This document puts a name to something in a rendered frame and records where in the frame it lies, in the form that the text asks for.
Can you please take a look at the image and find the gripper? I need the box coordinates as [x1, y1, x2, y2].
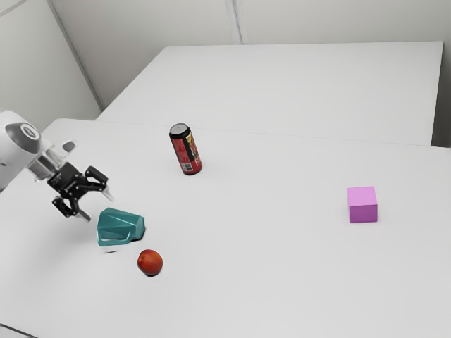
[47, 162, 114, 223]

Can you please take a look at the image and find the teal faceted mug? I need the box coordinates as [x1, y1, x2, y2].
[96, 207, 146, 247]

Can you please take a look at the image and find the red apple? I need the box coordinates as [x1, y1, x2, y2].
[137, 249, 164, 276]

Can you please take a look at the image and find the red and black can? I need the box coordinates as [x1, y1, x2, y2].
[168, 123, 204, 176]

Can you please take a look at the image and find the pink cube block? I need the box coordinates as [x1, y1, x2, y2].
[347, 186, 378, 224]

